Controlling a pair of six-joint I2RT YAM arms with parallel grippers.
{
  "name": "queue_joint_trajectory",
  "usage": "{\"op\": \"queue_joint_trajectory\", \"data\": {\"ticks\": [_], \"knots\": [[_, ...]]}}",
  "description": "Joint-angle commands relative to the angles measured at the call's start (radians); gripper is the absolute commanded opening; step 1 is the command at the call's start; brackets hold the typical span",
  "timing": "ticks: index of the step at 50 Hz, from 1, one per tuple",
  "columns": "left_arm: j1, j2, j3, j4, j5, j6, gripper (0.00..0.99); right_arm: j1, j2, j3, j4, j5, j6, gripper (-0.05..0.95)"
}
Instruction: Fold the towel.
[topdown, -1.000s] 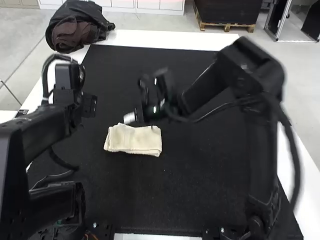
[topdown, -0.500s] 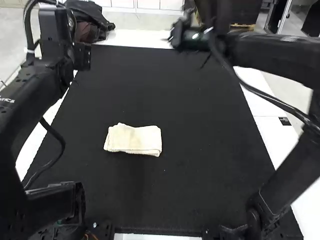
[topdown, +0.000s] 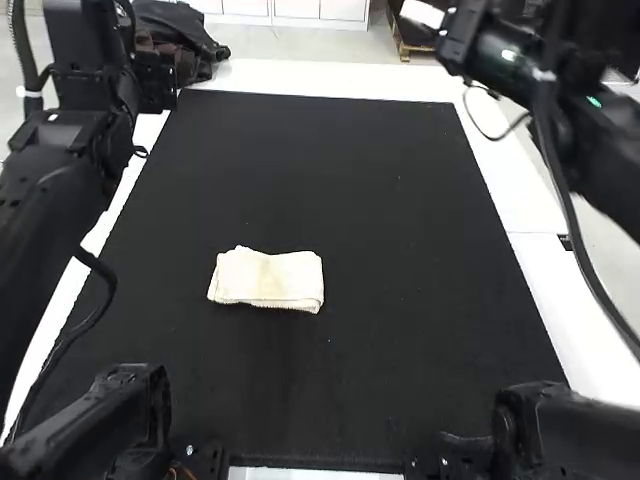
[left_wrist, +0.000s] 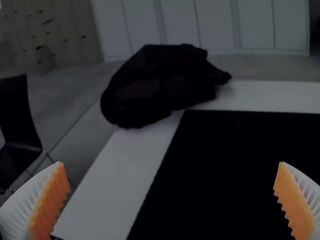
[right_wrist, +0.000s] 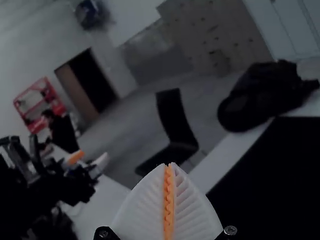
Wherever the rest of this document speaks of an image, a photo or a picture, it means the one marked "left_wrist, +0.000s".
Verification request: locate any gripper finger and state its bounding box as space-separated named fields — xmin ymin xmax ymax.
xmin=273 ymin=161 xmax=320 ymax=240
xmin=0 ymin=160 xmax=72 ymax=240

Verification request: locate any black chair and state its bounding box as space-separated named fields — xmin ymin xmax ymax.
xmin=0 ymin=73 xmax=50 ymax=196

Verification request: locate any black mat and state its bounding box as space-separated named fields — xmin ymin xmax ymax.
xmin=126 ymin=109 xmax=320 ymax=240

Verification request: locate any beige drawer cabinet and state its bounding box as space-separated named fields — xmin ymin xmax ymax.
xmin=0 ymin=0 xmax=104 ymax=75

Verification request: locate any black jacket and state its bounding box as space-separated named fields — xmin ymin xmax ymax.
xmin=99 ymin=43 xmax=233 ymax=130

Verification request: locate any grey cupboard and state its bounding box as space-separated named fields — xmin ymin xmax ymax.
xmin=91 ymin=0 xmax=311 ymax=63

